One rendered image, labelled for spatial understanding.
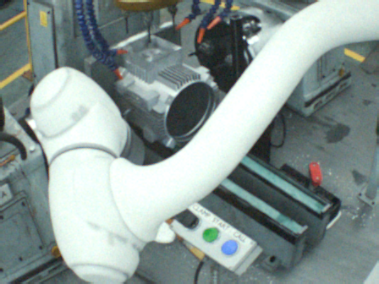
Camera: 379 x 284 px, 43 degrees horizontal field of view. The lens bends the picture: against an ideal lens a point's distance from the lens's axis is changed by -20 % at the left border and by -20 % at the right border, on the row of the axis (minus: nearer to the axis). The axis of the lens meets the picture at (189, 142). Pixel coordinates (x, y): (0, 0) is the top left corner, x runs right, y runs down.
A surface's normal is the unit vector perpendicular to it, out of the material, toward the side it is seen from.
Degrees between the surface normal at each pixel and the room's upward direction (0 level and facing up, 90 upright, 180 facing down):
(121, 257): 64
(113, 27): 90
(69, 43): 90
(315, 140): 0
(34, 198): 90
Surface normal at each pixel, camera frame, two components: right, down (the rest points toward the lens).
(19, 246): 0.67, 0.43
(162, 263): -0.04, -0.79
